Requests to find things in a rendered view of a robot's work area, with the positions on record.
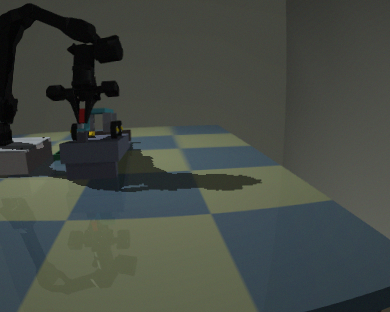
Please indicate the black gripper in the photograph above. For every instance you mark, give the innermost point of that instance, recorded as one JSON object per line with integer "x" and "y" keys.
{"x": 83, "y": 83}

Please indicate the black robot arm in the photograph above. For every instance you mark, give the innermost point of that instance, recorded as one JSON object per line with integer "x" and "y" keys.
{"x": 12, "y": 25}

